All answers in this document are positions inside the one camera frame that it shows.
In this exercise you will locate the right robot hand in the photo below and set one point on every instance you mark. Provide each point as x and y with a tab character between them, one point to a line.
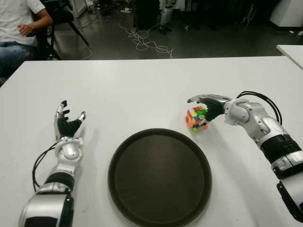
215	106

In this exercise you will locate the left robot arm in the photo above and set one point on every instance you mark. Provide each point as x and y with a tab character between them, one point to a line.
67	153

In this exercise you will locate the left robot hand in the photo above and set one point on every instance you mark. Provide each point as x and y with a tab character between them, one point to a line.
67	128

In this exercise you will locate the multicolour Rubik's cube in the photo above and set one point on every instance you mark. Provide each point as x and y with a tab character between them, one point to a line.
195	119

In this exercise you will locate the white pillar with black base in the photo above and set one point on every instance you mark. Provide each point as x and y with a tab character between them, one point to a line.
288	11

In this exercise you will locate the silver humanoid robot legs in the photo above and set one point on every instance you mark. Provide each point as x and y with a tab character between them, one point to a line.
165	15

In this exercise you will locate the white power strip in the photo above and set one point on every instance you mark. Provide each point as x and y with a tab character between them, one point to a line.
126	10

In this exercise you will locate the white side table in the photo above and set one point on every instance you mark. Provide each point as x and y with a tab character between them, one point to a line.
292	52

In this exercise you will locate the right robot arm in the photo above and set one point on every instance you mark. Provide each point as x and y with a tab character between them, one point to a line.
260	118

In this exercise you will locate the white board panel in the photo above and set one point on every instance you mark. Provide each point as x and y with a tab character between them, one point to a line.
79	7

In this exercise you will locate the seated person in white shirt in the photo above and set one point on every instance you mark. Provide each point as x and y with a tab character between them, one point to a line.
14	21

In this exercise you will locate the dark round plate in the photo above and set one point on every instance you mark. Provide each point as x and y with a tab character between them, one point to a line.
161	179

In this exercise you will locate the black cabinet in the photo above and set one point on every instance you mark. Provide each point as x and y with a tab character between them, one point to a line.
146	14

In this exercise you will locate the silver folding frame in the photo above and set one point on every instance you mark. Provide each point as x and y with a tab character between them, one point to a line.
248	16

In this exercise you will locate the black chair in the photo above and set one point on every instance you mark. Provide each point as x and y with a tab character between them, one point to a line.
61	16

